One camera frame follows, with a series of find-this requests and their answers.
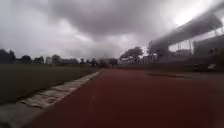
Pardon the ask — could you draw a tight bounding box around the dark tree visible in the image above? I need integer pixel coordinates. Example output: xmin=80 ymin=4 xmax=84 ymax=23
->
xmin=119 ymin=46 xmax=145 ymax=63

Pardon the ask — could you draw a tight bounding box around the red running track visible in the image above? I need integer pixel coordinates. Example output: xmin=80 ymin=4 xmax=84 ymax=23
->
xmin=23 ymin=68 xmax=224 ymax=128

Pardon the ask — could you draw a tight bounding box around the dark grass strip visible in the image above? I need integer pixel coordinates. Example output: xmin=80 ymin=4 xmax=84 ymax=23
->
xmin=114 ymin=63 xmax=224 ymax=74

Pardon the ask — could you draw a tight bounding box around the pale concrete kerb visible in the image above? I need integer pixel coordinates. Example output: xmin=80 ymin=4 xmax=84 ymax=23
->
xmin=0 ymin=68 xmax=107 ymax=128

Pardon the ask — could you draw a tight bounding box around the green grass field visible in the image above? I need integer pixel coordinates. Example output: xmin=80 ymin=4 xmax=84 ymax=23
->
xmin=0 ymin=63 xmax=102 ymax=106

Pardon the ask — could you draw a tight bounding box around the grandstand with roof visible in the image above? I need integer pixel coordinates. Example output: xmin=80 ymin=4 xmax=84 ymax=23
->
xmin=146 ymin=11 xmax=224 ymax=66

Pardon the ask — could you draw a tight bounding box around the row of trees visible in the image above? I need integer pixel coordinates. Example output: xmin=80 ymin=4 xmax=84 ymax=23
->
xmin=0 ymin=49 xmax=118 ymax=68

